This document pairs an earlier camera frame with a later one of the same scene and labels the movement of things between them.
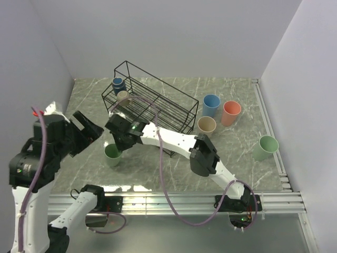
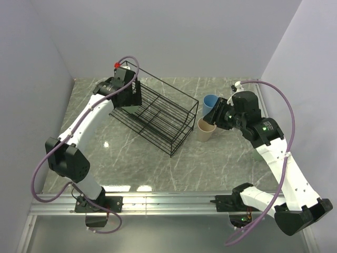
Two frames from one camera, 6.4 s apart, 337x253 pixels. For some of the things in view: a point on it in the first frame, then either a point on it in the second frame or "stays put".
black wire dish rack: [131, 91] stays put
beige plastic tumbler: [206, 125] stays put
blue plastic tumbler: [210, 104] stays put
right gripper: [121, 147] → [215, 117]
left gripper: [91, 131] → [135, 98]
